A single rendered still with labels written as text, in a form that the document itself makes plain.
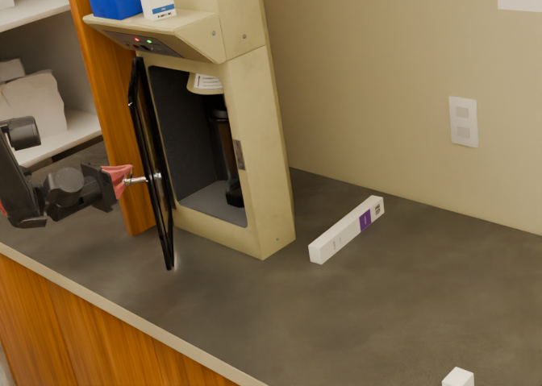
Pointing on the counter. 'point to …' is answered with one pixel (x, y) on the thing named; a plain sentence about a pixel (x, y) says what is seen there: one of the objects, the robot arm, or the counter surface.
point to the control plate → (143, 43)
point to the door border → (148, 170)
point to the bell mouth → (204, 85)
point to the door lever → (131, 178)
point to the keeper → (239, 154)
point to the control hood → (173, 32)
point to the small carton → (157, 2)
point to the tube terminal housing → (241, 117)
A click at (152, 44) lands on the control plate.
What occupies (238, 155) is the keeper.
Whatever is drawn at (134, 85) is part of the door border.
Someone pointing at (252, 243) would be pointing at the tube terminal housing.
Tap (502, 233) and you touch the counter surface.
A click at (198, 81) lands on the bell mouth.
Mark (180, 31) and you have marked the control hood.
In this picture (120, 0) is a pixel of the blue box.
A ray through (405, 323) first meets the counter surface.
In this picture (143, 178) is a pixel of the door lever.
